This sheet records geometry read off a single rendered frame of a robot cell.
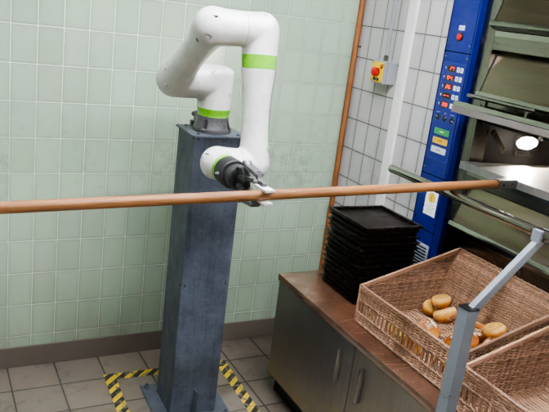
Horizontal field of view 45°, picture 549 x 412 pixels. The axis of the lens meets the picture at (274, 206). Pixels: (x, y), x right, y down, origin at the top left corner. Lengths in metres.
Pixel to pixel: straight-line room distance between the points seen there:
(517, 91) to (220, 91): 1.08
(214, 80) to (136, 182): 0.77
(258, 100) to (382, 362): 0.97
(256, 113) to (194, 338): 1.04
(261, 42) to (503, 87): 0.96
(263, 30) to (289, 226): 1.51
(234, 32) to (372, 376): 1.25
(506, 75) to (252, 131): 1.01
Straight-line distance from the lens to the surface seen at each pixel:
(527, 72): 2.61
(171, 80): 2.43
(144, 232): 3.16
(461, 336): 1.97
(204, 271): 2.66
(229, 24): 2.13
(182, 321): 2.73
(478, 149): 2.79
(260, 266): 3.47
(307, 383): 2.83
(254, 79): 2.18
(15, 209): 1.67
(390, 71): 3.12
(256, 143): 2.19
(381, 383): 2.39
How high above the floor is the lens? 1.68
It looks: 16 degrees down
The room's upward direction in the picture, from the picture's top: 7 degrees clockwise
